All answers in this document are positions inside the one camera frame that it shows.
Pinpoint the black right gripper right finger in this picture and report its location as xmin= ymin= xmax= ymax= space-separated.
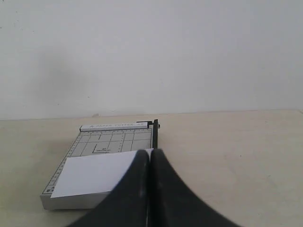
xmin=149 ymin=149 xmax=238 ymax=227

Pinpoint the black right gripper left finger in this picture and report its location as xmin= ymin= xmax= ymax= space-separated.
xmin=69 ymin=150 xmax=150 ymax=227

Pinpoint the white paper sheet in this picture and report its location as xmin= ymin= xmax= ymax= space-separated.
xmin=50 ymin=148 xmax=154 ymax=199

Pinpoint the black cutter blade arm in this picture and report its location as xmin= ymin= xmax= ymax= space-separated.
xmin=152 ymin=119 xmax=160 ymax=149

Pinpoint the grey metal paper cutter base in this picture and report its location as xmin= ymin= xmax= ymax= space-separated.
xmin=40 ymin=121 xmax=153 ymax=210

